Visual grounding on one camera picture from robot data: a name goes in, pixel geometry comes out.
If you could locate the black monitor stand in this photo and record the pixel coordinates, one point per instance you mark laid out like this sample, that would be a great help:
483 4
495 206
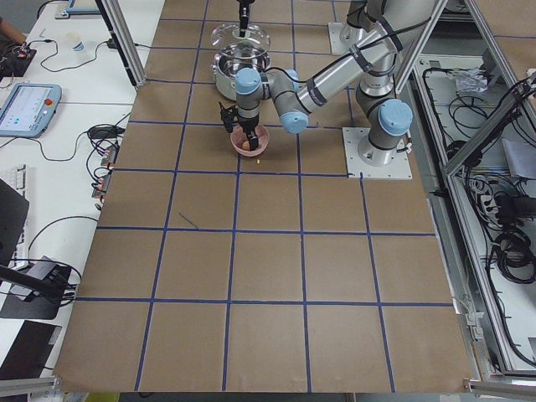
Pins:
35 293

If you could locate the white paper cup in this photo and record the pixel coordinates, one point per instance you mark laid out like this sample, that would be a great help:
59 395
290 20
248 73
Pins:
75 42

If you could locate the black laptop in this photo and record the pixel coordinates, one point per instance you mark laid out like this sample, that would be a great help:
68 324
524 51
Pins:
30 351

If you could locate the crumpled white paper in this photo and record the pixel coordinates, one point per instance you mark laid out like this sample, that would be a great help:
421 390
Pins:
472 80

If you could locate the aluminium frame post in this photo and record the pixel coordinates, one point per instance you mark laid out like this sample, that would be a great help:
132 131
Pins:
116 24

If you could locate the white keyboard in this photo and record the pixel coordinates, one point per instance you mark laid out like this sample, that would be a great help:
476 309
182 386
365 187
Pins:
16 178

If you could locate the pink bowl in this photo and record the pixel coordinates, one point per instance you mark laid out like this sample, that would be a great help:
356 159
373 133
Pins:
238 137

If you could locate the teach pendant tablet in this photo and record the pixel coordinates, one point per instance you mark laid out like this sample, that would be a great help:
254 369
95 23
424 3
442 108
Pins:
29 109

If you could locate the electronics board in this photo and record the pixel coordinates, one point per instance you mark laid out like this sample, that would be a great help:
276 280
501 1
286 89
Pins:
16 60

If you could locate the glass pot lid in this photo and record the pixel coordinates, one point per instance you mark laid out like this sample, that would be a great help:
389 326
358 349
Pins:
227 34

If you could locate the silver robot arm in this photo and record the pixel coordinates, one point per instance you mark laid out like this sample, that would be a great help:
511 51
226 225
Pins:
383 29

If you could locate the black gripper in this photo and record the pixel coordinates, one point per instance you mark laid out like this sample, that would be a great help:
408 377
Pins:
248 124

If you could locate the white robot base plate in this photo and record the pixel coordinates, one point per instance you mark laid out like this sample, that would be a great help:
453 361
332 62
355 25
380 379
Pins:
365 161

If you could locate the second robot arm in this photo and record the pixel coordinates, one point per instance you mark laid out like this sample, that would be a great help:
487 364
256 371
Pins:
244 4

